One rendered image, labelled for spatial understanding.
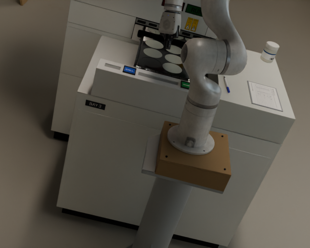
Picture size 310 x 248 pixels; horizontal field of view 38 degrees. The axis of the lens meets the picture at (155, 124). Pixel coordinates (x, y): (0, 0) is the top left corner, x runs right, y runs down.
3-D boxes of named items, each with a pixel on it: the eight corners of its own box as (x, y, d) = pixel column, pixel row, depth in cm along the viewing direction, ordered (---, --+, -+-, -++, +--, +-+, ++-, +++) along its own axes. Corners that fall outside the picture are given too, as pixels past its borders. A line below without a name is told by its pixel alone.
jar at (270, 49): (259, 55, 244) (265, 39, 239) (271, 58, 245) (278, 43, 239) (261, 61, 238) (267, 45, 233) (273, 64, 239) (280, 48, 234)
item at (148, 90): (94, 84, 205) (99, 57, 197) (208, 114, 209) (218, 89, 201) (90, 94, 197) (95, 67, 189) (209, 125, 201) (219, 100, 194)
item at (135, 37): (131, 38, 248) (135, 22, 243) (206, 58, 252) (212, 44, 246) (131, 39, 247) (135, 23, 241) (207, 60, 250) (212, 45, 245)
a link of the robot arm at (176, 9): (160, 3, 208) (159, 10, 209) (174, 5, 203) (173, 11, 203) (171, 5, 214) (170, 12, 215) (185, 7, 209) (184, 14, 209)
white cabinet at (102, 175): (78, 147, 294) (101, 35, 248) (217, 181, 302) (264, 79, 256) (52, 218, 241) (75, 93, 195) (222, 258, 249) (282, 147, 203)
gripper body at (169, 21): (159, 8, 209) (155, 32, 212) (175, 10, 203) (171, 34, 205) (169, 10, 215) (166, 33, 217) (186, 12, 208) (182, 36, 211)
